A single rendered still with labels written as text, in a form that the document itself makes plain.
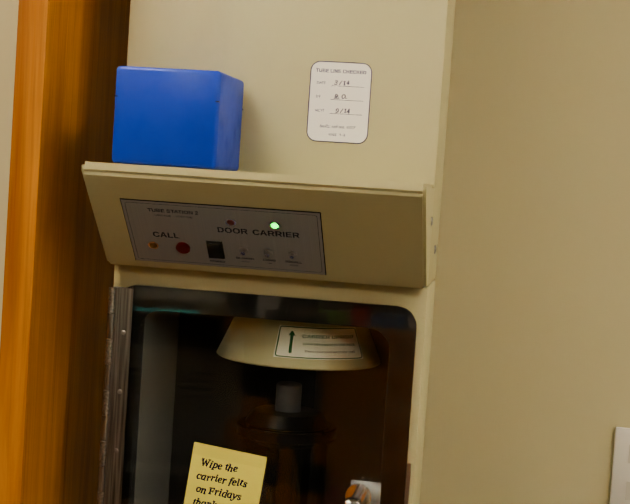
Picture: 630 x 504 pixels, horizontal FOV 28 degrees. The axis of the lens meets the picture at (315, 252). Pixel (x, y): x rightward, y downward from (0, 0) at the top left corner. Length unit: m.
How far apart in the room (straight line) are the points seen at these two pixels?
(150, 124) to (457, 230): 0.61
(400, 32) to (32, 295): 0.44
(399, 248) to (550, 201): 0.52
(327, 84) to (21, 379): 0.41
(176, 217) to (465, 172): 0.57
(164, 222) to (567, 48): 0.67
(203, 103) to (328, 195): 0.14
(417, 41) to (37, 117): 0.37
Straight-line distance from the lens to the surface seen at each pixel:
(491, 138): 1.66
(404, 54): 1.24
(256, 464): 1.27
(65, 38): 1.28
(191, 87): 1.16
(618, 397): 1.68
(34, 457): 1.28
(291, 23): 1.26
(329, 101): 1.24
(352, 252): 1.18
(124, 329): 1.28
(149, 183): 1.17
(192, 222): 1.19
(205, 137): 1.16
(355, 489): 1.25
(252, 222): 1.17
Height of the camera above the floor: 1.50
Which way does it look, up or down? 3 degrees down
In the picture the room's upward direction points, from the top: 4 degrees clockwise
